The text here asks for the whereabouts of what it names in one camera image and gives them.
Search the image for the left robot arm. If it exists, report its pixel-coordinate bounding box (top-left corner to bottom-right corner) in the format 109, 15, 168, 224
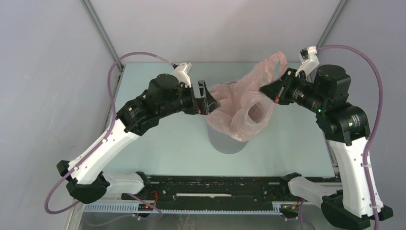
57, 74, 220, 204

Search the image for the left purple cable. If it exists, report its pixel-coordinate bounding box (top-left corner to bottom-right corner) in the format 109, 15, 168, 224
44, 51, 175, 215

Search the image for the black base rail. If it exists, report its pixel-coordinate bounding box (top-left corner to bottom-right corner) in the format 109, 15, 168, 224
120, 173, 345, 212

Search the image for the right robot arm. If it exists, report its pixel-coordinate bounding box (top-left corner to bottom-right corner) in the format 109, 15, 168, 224
260, 65, 393, 230

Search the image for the purple cable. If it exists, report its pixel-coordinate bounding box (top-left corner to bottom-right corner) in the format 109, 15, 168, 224
44, 51, 175, 215
316, 45, 384, 230

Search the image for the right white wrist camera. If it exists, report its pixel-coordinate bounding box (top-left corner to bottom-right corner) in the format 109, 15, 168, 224
295, 46, 320, 77

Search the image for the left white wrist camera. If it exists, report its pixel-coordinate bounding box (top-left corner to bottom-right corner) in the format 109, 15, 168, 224
172, 61, 192, 88

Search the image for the left aluminium frame post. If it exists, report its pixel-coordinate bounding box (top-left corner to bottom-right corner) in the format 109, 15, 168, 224
80, 0, 119, 61

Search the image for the pink plastic trash bag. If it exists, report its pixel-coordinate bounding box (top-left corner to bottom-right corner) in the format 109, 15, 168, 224
204, 52, 288, 142

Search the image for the aluminium frame post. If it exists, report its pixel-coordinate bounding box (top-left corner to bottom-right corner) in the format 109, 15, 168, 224
316, 0, 350, 47
80, 0, 119, 61

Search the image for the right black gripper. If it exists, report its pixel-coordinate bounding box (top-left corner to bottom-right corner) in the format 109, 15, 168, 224
259, 67, 327, 114

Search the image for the right aluminium frame post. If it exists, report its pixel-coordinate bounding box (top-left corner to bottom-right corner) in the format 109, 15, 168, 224
316, 0, 350, 47

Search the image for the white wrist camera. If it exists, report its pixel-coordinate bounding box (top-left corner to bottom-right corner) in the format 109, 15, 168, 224
172, 61, 192, 88
295, 46, 320, 77

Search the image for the white cable duct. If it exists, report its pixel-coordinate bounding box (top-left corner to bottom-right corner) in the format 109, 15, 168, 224
83, 202, 293, 215

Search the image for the grey plastic trash bin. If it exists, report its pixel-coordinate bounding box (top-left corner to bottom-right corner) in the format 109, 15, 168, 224
205, 119, 248, 154

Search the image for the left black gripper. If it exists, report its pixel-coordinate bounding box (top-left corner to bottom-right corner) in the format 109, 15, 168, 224
158, 80, 220, 118

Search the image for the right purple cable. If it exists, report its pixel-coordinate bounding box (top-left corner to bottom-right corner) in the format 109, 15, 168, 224
316, 45, 384, 230

